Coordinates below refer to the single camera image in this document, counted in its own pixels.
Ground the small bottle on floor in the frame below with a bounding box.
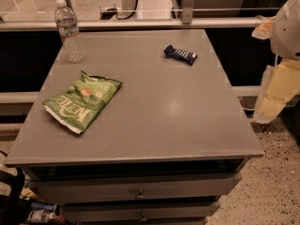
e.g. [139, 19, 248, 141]
[25, 210, 56, 223]

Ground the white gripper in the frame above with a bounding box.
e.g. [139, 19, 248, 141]
[251, 0, 300, 124]

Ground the metal guard rail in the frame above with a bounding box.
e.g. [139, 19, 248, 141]
[0, 17, 263, 32]

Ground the green kettle chips bag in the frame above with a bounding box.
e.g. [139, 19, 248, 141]
[43, 71, 122, 134]

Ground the black device on floor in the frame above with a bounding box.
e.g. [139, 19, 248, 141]
[99, 6, 118, 20]

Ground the clear plastic water bottle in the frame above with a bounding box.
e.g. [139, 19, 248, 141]
[54, 0, 84, 63]

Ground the lower grey drawer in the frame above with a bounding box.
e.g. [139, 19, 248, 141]
[62, 202, 220, 222]

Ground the upper grey drawer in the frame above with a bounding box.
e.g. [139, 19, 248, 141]
[30, 172, 242, 204]

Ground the grey drawer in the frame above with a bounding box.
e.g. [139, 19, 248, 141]
[30, 172, 242, 204]
[62, 202, 220, 222]

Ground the grey drawer cabinet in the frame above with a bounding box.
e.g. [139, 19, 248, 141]
[6, 30, 263, 225]

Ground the blue rxbar blueberry bar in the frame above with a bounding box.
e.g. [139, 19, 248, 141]
[164, 45, 198, 66]

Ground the black bag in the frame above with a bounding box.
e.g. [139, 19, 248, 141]
[0, 168, 30, 225]

